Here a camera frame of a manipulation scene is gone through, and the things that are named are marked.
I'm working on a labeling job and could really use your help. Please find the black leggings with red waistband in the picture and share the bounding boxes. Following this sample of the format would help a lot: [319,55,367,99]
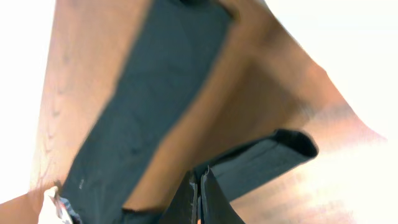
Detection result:
[60,0,318,223]

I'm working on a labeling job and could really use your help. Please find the folded white shirt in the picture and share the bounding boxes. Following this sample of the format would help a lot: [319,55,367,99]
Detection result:
[38,186,73,224]

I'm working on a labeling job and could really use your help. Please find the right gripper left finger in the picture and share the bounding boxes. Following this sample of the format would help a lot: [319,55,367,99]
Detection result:
[159,171,198,224]

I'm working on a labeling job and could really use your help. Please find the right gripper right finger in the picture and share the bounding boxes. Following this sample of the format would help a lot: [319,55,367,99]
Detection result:
[200,167,245,224]

